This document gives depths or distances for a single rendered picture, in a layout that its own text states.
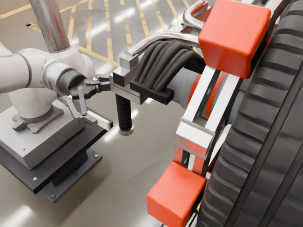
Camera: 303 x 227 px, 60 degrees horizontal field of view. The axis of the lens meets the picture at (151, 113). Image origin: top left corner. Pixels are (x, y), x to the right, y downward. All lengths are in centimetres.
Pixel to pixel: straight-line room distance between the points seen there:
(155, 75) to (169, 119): 133
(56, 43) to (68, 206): 82
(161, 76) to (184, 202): 23
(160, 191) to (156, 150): 117
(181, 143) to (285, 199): 18
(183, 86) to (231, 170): 33
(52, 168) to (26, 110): 28
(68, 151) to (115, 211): 40
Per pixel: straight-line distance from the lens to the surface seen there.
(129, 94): 59
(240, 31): 37
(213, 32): 38
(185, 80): 67
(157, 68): 50
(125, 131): 72
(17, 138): 133
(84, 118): 68
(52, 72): 80
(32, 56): 83
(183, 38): 62
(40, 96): 124
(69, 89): 76
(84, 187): 154
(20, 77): 79
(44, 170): 129
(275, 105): 38
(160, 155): 162
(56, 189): 156
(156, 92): 50
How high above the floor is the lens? 130
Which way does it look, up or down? 45 degrees down
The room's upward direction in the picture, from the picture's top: straight up
